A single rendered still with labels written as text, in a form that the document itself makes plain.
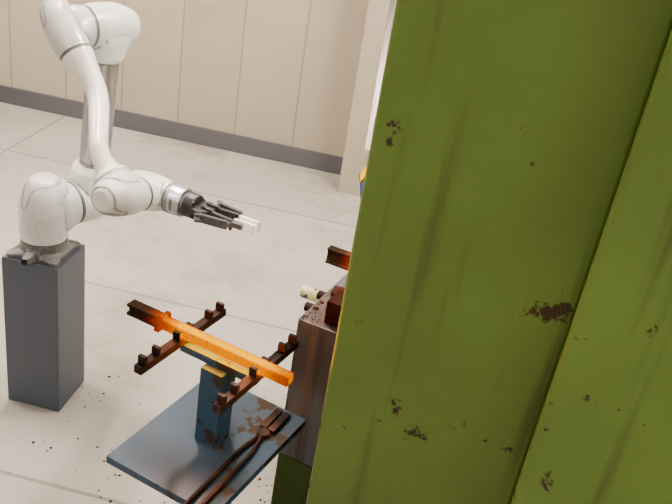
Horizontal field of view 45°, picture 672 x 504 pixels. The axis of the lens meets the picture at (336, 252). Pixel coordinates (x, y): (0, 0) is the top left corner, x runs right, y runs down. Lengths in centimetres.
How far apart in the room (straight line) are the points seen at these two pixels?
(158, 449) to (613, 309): 111
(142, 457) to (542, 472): 91
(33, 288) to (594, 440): 198
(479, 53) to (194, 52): 414
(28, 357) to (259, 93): 283
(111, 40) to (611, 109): 170
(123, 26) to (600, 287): 179
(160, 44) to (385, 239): 410
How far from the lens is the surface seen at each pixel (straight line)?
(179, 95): 554
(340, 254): 217
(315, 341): 205
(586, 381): 144
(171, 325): 190
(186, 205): 234
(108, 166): 231
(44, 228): 280
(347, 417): 178
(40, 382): 311
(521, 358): 156
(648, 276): 134
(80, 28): 258
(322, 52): 519
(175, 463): 195
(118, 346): 348
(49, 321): 294
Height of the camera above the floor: 202
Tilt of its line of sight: 27 degrees down
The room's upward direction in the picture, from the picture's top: 10 degrees clockwise
